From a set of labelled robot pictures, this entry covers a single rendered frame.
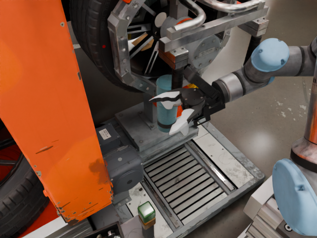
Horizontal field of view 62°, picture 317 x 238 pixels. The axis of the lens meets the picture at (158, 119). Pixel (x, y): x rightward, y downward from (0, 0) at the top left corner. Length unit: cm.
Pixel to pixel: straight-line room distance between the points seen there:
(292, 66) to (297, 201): 38
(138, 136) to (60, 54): 105
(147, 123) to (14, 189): 77
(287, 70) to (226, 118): 125
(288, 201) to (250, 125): 150
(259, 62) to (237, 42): 210
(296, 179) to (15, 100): 47
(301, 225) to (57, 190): 56
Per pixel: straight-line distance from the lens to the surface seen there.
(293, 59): 72
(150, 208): 78
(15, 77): 50
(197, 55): 95
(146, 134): 149
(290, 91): 234
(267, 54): 68
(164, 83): 100
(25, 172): 114
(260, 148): 183
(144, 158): 149
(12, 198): 111
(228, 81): 75
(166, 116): 109
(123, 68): 98
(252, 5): 96
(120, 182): 118
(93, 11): 96
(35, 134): 59
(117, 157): 119
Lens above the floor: 137
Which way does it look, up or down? 47 degrees down
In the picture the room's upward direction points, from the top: straight up
